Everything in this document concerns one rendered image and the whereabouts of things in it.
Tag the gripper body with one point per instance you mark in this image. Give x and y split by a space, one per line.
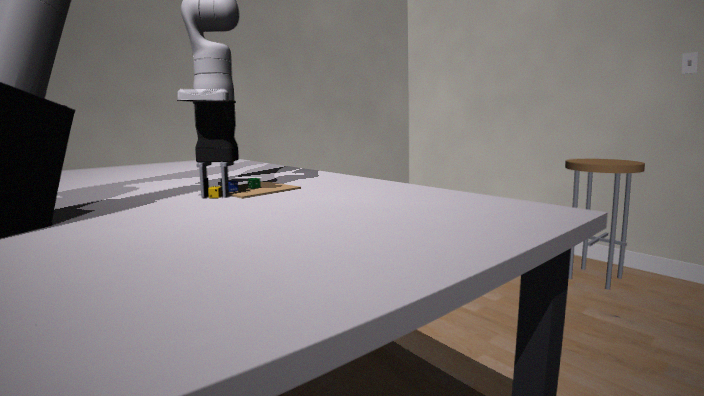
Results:
215 144

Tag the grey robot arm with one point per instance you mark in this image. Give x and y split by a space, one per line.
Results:
30 32

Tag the green die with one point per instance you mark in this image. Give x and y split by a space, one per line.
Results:
254 183

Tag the tan flat mat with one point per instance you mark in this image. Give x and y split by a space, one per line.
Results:
266 188

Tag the yellow die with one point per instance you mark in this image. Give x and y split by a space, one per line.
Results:
215 192

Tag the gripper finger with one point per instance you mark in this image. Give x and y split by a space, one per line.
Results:
224 176
204 184

